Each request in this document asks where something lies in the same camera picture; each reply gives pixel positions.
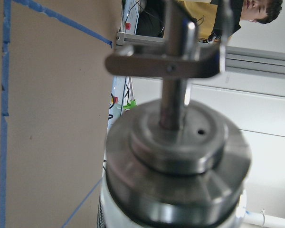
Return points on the glass sauce bottle metal spout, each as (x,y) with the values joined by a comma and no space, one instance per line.
(174,162)

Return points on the metal reach grabber stick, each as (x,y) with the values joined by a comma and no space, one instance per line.
(132,102)

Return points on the teach pendant with red button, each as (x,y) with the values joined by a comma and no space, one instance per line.
(116,102)

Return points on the person in grey shirt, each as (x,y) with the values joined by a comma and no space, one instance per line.
(257,11)

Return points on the aluminium frame post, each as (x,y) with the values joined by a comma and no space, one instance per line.
(238,59)

